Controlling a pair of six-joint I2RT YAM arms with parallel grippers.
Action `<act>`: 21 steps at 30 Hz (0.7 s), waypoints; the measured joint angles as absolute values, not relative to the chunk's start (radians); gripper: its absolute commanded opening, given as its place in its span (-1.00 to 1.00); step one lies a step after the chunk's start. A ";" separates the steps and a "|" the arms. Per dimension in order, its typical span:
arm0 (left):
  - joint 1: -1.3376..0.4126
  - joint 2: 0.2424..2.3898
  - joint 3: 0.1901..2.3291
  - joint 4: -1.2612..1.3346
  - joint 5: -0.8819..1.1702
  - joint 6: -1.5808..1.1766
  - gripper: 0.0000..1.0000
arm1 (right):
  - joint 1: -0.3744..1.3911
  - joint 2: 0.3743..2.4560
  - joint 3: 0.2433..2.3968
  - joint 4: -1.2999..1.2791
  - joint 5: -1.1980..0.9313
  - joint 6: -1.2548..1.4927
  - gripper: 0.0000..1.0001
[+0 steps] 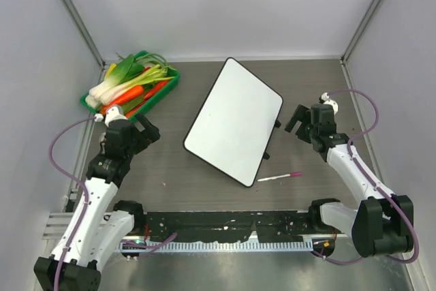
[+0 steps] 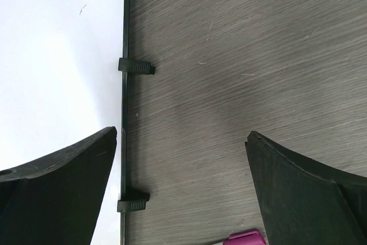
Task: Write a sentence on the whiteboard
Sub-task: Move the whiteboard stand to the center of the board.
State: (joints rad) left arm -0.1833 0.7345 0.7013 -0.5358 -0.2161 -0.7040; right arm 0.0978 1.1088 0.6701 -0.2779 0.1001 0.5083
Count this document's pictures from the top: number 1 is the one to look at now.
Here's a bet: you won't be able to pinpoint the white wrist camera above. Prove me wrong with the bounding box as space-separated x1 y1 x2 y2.
104 105 127 127
319 92 339 114

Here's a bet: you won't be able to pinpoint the white whiteboard with black frame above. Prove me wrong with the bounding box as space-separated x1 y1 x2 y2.
183 57 283 187

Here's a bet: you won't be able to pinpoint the white marker with pink cap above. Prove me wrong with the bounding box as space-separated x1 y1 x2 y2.
257 172 302 182

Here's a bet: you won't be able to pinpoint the white slotted cable duct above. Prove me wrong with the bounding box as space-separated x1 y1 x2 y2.
117 240 313 253

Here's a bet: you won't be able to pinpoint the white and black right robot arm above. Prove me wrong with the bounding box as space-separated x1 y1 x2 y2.
285 102 415 258

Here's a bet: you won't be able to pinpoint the red chili pepper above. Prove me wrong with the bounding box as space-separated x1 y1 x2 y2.
144 80 169 100

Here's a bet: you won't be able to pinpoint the white and green leek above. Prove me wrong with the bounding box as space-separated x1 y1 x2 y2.
87 64 173 105

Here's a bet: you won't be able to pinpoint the yellow pepper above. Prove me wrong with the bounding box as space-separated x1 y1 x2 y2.
104 63 116 80

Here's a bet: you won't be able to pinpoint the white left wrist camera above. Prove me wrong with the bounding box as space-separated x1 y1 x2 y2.
104 105 127 127

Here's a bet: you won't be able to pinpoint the green plastic tray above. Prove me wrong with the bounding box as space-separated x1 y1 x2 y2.
80 50 180 121

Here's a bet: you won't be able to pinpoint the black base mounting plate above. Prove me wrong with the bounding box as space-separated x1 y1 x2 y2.
146 211 334 243

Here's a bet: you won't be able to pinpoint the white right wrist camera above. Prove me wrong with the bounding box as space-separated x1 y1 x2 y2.
319 92 339 114

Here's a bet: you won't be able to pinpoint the green bok choy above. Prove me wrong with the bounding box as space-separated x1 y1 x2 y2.
104 55 145 86

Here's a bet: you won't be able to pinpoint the green spinach leaves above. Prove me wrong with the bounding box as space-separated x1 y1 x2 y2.
121 95 145 117

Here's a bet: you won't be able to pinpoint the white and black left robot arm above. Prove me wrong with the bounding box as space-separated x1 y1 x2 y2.
33 107 160 290

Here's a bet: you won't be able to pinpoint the orange carrot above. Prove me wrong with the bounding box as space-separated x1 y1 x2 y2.
100 85 144 114

